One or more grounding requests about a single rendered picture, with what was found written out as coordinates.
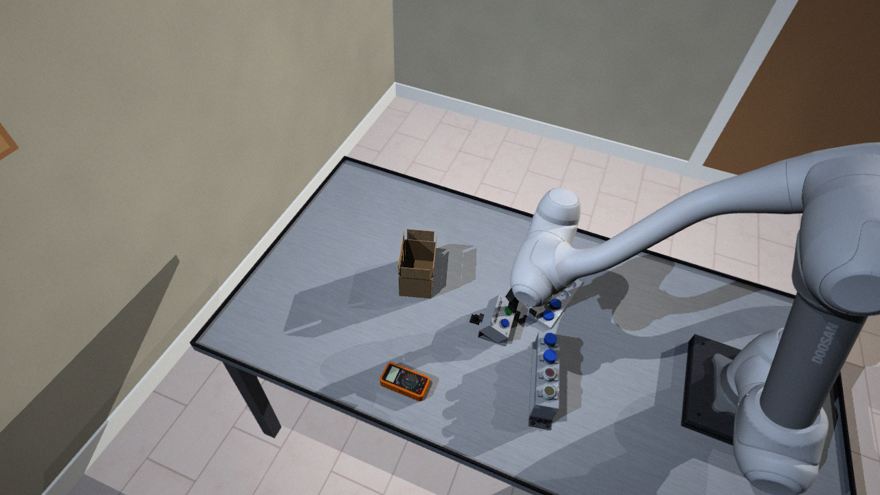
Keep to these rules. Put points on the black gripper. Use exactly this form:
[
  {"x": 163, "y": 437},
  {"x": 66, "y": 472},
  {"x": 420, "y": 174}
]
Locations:
[{"x": 513, "y": 302}]

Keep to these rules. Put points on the brown cardboard box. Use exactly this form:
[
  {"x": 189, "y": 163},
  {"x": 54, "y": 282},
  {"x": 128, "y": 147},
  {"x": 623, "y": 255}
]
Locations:
[{"x": 416, "y": 264}]

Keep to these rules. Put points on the white key panel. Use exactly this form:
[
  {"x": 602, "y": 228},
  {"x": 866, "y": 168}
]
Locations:
[{"x": 497, "y": 321}]

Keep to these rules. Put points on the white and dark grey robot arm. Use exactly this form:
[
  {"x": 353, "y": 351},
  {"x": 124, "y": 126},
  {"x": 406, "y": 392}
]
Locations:
[{"x": 776, "y": 386}]

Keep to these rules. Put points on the orange digital multimeter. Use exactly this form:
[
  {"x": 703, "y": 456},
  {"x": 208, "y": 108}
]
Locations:
[{"x": 404, "y": 381}]

